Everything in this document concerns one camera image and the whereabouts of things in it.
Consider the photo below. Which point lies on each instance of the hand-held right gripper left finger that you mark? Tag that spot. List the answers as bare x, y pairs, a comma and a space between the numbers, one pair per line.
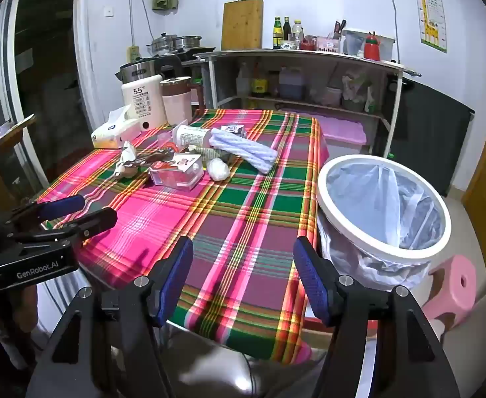
172, 282

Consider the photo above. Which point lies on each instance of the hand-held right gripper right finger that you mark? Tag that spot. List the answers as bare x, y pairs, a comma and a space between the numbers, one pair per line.
305, 273

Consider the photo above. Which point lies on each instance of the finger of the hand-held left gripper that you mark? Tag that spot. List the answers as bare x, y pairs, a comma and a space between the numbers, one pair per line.
62, 206
98, 220

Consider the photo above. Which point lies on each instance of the red milk carton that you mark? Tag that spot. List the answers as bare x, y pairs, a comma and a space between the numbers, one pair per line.
176, 172

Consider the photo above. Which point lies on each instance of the translucent plastic bin liner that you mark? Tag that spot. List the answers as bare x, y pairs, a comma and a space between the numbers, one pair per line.
375, 199

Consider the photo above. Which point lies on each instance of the white round trash bin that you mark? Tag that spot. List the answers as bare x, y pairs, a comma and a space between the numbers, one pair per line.
408, 256

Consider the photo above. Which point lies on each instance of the white tissue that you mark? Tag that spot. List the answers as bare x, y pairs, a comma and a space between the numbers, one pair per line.
218, 170

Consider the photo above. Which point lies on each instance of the white yogurt bottle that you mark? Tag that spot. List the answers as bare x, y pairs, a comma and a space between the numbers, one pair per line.
191, 137

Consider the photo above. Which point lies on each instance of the white blue foam sleeve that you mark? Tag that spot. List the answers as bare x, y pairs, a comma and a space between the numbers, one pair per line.
247, 149

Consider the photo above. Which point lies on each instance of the pink green plaid tablecloth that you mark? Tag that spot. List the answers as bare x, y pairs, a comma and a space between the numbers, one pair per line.
234, 224

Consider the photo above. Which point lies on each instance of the white tissue box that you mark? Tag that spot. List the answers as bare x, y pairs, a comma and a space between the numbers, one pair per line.
114, 130

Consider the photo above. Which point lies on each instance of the white water warmer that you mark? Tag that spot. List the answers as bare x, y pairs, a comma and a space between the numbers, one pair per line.
143, 99

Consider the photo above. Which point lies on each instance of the pink jug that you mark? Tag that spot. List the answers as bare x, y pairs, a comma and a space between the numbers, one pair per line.
176, 103

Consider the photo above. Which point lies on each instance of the storage box with pink lid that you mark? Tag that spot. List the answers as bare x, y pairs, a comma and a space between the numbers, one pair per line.
342, 132

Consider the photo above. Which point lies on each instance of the pink plastic stool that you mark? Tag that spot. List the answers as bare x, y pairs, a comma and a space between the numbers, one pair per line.
454, 294

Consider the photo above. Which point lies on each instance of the glass sliding door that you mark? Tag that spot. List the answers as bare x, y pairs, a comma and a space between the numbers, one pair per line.
40, 49

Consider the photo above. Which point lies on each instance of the steel electric kettle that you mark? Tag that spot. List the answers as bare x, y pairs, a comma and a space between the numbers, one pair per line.
143, 68

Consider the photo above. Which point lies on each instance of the pink plastic bowl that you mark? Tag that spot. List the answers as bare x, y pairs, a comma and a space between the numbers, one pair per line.
333, 96

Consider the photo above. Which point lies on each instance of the black cabinet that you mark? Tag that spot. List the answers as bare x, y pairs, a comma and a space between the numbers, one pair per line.
429, 132

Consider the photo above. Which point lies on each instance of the blue liquid jug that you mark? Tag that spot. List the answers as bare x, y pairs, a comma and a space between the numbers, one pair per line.
292, 85

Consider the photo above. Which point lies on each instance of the steel pot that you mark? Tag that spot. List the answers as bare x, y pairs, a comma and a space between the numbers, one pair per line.
164, 43
190, 42

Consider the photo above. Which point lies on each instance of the crumpled plastic bag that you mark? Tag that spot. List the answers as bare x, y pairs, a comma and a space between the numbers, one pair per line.
355, 89

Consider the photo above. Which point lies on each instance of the yellow label soy bottle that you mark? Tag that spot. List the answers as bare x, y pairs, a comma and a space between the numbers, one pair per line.
259, 85

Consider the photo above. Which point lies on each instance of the white plastic jug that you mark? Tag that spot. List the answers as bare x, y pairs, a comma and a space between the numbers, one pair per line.
244, 81

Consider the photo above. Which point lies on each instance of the white shelf unit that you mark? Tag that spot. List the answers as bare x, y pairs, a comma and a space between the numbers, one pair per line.
292, 56

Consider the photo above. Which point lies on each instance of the small patterned bowl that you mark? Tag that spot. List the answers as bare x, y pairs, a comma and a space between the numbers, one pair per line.
289, 45

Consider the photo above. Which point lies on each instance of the red jar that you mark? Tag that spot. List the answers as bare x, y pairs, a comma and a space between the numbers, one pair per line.
308, 44

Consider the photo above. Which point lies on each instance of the pink utensil basket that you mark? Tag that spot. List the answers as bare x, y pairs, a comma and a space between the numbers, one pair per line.
328, 44

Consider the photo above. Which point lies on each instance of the clear glass bottle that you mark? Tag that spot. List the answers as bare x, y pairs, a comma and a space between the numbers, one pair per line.
297, 33

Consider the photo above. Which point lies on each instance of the clear plastic container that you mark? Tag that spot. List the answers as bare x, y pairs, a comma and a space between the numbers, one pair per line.
386, 45

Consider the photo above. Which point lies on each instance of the wooden cutting board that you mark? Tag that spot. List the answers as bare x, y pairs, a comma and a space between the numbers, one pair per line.
243, 25

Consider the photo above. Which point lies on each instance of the dark sauce bottle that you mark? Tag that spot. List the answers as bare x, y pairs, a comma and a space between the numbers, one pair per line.
287, 29

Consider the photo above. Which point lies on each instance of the kitchen knives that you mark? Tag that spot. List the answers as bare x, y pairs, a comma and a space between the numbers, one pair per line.
339, 29

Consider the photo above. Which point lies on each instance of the wall socket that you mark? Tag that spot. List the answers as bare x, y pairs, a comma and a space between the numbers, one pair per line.
133, 54

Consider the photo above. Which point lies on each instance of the white wall switch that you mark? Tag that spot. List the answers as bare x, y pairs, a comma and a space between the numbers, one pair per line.
108, 11

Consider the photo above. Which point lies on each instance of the giraffe wall chart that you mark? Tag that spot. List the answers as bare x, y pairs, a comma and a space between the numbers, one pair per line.
431, 12

